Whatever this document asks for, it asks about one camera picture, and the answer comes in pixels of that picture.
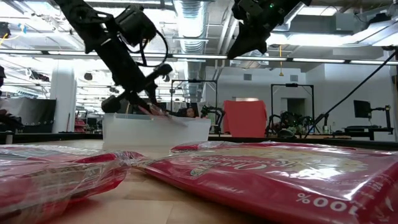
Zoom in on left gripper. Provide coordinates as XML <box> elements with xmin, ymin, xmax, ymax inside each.
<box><xmin>93</xmin><ymin>37</ymin><xmax>174</xmax><ymax>113</ymax></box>

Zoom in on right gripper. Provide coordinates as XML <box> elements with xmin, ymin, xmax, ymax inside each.
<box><xmin>226</xmin><ymin>0</ymin><xmax>312</xmax><ymax>60</ymax></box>

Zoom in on red popcorn bag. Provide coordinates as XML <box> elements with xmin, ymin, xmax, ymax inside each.
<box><xmin>136</xmin><ymin>140</ymin><xmax>398</xmax><ymax>224</ymax></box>
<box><xmin>0</xmin><ymin>144</ymin><xmax>147</xmax><ymax>224</ymax></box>
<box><xmin>138</xmin><ymin>105</ymin><xmax>189</xmax><ymax>127</ymax></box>

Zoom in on long ceiling light strip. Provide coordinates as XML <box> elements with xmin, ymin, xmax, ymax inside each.
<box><xmin>291</xmin><ymin>57</ymin><xmax>346</xmax><ymax>64</ymax></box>
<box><xmin>233</xmin><ymin>56</ymin><xmax>287</xmax><ymax>62</ymax></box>
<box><xmin>172</xmin><ymin>54</ymin><xmax>228</xmax><ymax>60</ymax></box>
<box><xmin>349</xmin><ymin>59</ymin><xmax>398</xmax><ymax>66</ymax></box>

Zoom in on clear plastic bin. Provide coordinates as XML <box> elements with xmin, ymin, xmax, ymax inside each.
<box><xmin>101</xmin><ymin>112</ymin><xmax>212</xmax><ymax>147</ymax></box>

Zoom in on person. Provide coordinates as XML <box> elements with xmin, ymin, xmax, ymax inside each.
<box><xmin>177</xmin><ymin>106</ymin><xmax>200</xmax><ymax>119</ymax></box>

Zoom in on red cloth cover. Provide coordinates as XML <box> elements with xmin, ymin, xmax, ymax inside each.
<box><xmin>223</xmin><ymin>100</ymin><xmax>269</xmax><ymax>138</ymax></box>

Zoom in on white square column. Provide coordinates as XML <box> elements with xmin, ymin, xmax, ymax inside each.
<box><xmin>50</xmin><ymin>65</ymin><xmax>78</xmax><ymax>134</ymax></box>

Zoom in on black background robot arms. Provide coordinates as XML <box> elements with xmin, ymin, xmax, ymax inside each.
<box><xmin>266</xmin><ymin>111</ymin><xmax>315</xmax><ymax>138</ymax></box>

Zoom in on black tarp with grommets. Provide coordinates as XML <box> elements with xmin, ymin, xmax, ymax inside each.
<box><xmin>9</xmin><ymin>98</ymin><xmax>57</xmax><ymax>126</ymax></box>

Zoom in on black computer monitor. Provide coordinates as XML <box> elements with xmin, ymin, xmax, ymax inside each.
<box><xmin>353</xmin><ymin>100</ymin><xmax>373</xmax><ymax>119</ymax></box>

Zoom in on black desk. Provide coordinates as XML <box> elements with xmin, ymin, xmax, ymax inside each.
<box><xmin>332</xmin><ymin>124</ymin><xmax>395</xmax><ymax>141</ymax></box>

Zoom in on black metal stand frame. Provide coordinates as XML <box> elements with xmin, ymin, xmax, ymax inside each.
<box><xmin>170</xmin><ymin>79</ymin><xmax>219</xmax><ymax>135</ymax></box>
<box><xmin>270</xmin><ymin>83</ymin><xmax>315</xmax><ymax>135</ymax></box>

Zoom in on yellow hanging cord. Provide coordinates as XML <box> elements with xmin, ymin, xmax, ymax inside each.
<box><xmin>278</xmin><ymin>45</ymin><xmax>285</xmax><ymax>77</ymax></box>

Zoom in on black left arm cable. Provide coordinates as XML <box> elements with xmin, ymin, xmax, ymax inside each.
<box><xmin>136</xmin><ymin>28</ymin><xmax>169</xmax><ymax>68</ymax></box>

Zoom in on silver spiral air duct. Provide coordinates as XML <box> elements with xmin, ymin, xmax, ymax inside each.
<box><xmin>172</xmin><ymin>0</ymin><xmax>210</xmax><ymax>103</ymax></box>

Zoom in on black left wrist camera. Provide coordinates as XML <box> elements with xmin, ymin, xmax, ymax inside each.
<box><xmin>114</xmin><ymin>4</ymin><xmax>158</xmax><ymax>48</ymax></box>

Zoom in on grey ceiling duct box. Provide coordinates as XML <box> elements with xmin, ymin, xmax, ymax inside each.
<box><xmin>289</xmin><ymin>12</ymin><xmax>357</xmax><ymax>35</ymax></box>

